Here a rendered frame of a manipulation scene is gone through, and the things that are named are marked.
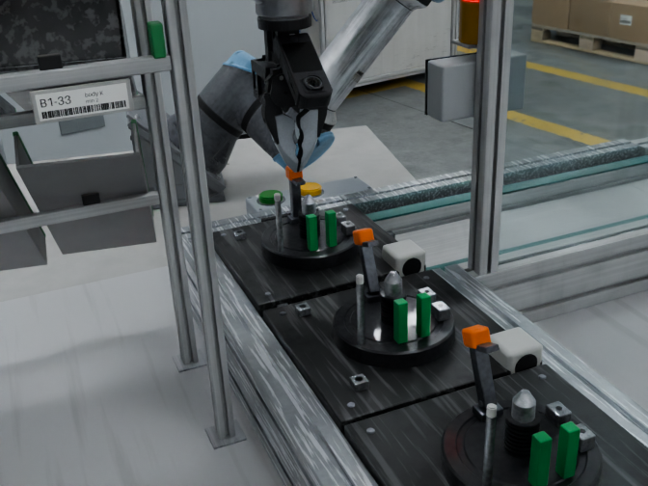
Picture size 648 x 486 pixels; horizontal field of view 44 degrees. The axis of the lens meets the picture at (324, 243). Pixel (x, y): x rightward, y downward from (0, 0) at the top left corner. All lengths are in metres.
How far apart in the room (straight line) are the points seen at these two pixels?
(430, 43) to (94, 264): 4.59
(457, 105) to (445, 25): 4.85
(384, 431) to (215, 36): 3.63
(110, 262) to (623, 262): 0.83
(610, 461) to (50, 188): 0.66
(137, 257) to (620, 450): 0.90
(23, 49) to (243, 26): 3.58
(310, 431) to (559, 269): 0.51
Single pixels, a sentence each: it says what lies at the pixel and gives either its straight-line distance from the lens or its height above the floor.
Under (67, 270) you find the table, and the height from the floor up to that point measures 0.86.
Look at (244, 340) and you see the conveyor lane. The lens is 0.95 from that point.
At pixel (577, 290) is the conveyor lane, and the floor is 0.89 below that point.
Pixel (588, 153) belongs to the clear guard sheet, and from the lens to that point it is 1.13.
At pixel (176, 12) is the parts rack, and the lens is 0.77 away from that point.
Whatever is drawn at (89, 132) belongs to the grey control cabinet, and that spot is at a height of 0.29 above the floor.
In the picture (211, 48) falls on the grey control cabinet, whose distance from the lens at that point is 4.30.
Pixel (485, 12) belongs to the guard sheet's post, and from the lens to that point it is 0.99.
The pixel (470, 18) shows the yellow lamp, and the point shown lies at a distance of 1.00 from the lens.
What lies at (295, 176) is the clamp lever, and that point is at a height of 1.06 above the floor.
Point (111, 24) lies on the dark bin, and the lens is 0.81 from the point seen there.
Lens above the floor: 1.47
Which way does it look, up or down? 26 degrees down
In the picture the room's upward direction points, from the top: 3 degrees counter-clockwise
